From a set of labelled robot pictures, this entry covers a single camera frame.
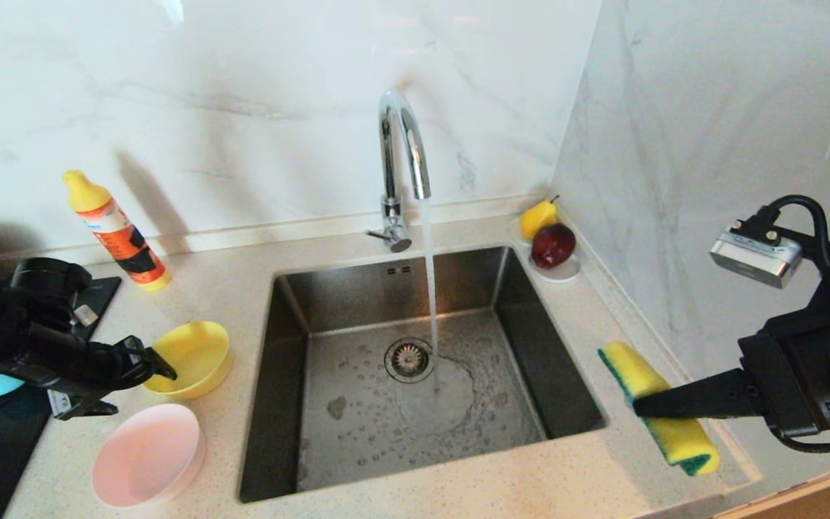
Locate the yellow green sponge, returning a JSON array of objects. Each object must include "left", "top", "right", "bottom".
[{"left": 597, "top": 341, "right": 720, "bottom": 476}]

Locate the yellow capped dish soap bottle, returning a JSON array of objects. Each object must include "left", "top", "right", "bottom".
[{"left": 63, "top": 170, "right": 171, "bottom": 292}]

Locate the chrome gooseneck faucet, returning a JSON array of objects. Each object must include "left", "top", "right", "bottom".
[{"left": 367, "top": 89, "right": 432, "bottom": 253}]

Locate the stainless steel sink basin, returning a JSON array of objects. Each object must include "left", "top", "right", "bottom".
[{"left": 238, "top": 246, "right": 609, "bottom": 504}]

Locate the yellow plastic bowl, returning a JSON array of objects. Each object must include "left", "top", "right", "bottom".
[{"left": 143, "top": 321, "right": 233, "bottom": 401}]

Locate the pink plastic bowl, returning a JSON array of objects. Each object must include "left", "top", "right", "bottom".
[{"left": 92, "top": 404, "right": 206, "bottom": 508}]

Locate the dark red apple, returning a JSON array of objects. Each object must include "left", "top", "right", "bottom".
[{"left": 530, "top": 223, "right": 576, "bottom": 269}]

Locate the yellow pear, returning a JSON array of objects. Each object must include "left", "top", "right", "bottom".
[{"left": 518, "top": 195, "right": 558, "bottom": 240}]

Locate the round metal drain strainer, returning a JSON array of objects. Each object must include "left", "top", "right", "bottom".
[{"left": 384, "top": 338, "right": 437, "bottom": 384}]

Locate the running water stream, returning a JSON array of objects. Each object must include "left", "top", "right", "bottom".
[{"left": 419, "top": 198, "right": 442, "bottom": 394}]

